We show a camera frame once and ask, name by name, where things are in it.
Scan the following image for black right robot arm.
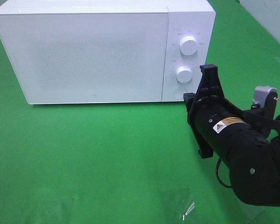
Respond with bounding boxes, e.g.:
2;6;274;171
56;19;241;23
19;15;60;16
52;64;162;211
183;64;280;207

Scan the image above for white microwave door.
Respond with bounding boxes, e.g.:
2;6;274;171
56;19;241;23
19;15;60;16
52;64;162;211
0;13;168;104

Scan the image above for green table cloth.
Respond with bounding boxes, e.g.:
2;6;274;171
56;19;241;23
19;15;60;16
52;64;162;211
0;41;280;224

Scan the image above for upper white microwave knob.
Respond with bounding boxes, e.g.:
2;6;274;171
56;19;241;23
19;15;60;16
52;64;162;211
179;35;198;56

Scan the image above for white microwave oven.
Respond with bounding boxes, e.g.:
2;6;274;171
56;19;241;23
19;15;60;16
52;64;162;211
0;0;216;102

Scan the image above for white microwave knob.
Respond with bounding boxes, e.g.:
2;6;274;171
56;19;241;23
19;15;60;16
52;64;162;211
176;66;193;83
179;35;198;56

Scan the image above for round white door button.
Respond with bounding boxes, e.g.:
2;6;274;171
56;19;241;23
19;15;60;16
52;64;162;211
173;88;188;99

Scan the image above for lower white microwave knob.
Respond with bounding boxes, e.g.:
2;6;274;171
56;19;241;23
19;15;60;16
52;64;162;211
176;66;193;83

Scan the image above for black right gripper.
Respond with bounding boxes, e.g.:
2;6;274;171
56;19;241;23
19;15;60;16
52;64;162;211
186;64;245;159

